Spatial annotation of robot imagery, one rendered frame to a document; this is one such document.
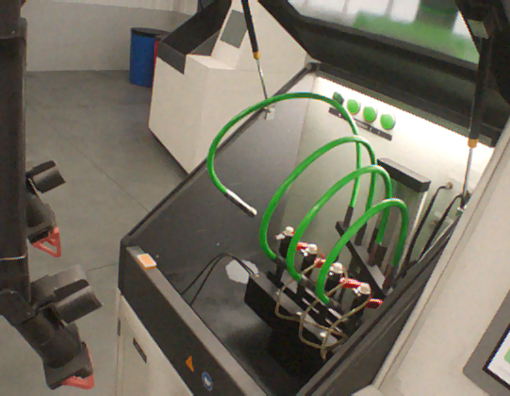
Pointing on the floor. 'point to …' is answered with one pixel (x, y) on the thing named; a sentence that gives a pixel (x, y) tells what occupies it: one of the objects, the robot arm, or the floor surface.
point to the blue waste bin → (142, 55)
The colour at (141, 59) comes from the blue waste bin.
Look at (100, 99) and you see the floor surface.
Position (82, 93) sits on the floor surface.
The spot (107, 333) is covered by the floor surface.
